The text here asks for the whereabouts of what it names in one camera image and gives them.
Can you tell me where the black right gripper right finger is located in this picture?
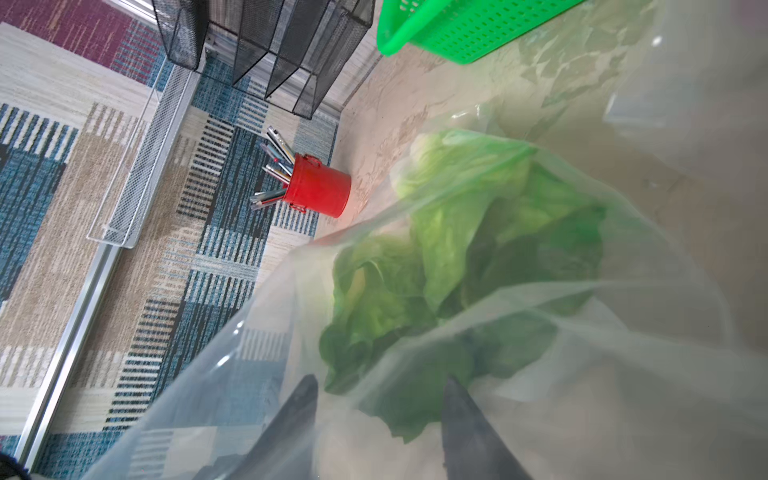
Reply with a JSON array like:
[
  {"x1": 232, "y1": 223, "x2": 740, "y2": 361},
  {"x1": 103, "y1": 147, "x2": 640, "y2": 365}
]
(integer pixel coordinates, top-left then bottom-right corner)
[{"x1": 441, "y1": 376, "x2": 531, "y2": 480}]

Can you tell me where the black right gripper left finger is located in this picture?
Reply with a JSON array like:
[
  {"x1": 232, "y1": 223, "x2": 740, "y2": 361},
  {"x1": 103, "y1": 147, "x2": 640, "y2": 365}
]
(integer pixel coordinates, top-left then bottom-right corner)
[{"x1": 225, "y1": 375, "x2": 318, "y2": 479}]

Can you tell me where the clear blue-zip bag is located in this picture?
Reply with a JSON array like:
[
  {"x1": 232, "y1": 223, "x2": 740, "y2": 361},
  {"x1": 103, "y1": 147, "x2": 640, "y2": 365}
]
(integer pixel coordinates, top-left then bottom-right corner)
[{"x1": 89, "y1": 1, "x2": 767, "y2": 479}]

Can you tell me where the cabbage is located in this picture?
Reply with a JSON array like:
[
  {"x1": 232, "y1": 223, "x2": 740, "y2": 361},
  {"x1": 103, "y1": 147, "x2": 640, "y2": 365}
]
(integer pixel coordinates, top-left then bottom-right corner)
[
  {"x1": 318, "y1": 235, "x2": 474, "y2": 443},
  {"x1": 396, "y1": 129, "x2": 606, "y2": 318}
]

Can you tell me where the red metal pencil bucket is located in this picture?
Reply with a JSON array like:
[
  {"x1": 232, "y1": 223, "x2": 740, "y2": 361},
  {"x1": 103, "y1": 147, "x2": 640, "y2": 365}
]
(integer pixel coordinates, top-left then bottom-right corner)
[{"x1": 283, "y1": 154, "x2": 352, "y2": 218}]

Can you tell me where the green plastic perforated basket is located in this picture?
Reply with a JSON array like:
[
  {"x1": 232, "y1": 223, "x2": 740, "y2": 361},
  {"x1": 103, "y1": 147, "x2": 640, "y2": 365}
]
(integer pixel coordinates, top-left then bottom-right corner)
[{"x1": 376, "y1": 0, "x2": 580, "y2": 65}]

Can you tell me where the white wire mesh tray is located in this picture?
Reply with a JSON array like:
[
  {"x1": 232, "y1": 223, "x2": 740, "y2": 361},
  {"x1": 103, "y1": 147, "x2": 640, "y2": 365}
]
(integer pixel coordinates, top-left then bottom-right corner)
[{"x1": 86, "y1": 60, "x2": 196, "y2": 249}]

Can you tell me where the black wire mesh shelf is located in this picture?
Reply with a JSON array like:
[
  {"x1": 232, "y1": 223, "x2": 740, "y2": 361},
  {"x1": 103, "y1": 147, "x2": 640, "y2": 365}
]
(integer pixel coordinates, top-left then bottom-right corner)
[{"x1": 151, "y1": 1, "x2": 379, "y2": 119}]

